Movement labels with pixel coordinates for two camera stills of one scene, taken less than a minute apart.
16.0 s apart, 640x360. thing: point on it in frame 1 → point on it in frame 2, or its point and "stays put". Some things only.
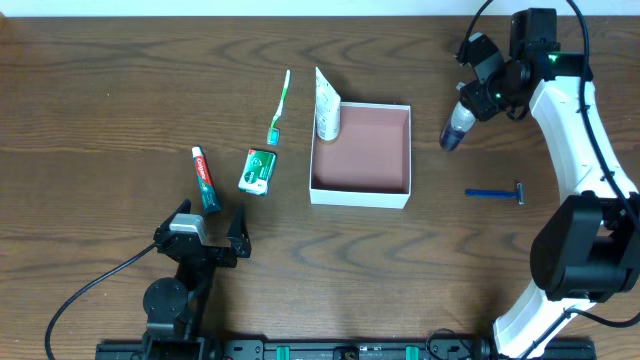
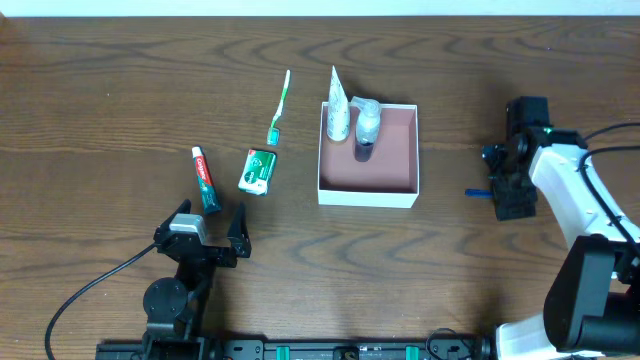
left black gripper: (209, 251) stays put
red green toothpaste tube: (210, 199) stays put
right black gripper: (476, 100) → (513, 187)
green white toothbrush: (273, 135) stays put
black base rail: (326, 349) stays put
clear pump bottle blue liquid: (460, 122) → (368, 119)
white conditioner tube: (327, 108) → (338, 110)
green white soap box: (257, 171) stays put
